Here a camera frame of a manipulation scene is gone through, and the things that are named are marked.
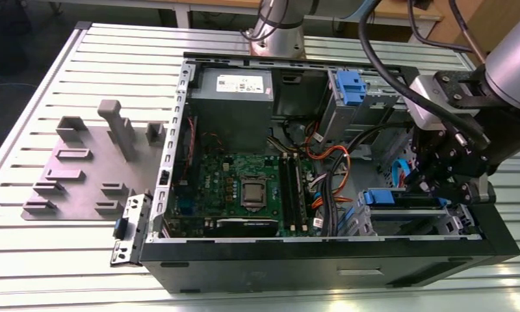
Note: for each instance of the metal drive cage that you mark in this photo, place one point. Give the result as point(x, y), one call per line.
point(342, 120)

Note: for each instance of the black PC case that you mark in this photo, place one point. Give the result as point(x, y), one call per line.
point(286, 266)

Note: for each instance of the wooden desk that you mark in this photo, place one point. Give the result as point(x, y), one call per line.
point(394, 8)

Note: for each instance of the black RAM slot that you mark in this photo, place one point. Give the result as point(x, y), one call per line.
point(290, 191)
point(302, 195)

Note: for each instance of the blue plastic drive latch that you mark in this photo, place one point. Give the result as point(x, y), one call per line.
point(350, 84)

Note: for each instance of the silver camera box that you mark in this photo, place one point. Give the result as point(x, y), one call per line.
point(423, 86)

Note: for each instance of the black graphics card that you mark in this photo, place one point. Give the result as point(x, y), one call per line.
point(243, 226)

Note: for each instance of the white frame desk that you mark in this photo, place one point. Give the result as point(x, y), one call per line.
point(181, 16)

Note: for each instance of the grey power supply unit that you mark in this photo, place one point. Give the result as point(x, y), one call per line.
point(229, 120)

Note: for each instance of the green motherboard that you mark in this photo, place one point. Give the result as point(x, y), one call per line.
point(216, 182)

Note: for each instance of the brown wooden board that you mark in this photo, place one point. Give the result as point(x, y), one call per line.
point(468, 19)

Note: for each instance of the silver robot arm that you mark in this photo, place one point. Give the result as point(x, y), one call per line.
point(515, 65)

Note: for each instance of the metal bracket blue latch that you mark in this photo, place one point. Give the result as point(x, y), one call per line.
point(133, 208)

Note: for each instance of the silver CPU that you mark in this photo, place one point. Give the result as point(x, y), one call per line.
point(253, 192)

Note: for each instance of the hard disk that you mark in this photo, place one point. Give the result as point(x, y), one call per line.
point(379, 197)

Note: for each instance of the metal disk bay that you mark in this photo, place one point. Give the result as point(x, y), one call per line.
point(410, 212)

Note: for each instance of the grey parts rack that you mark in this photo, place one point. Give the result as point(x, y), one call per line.
point(81, 162)

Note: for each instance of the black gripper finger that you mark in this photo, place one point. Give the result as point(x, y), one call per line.
point(446, 156)
point(463, 190)

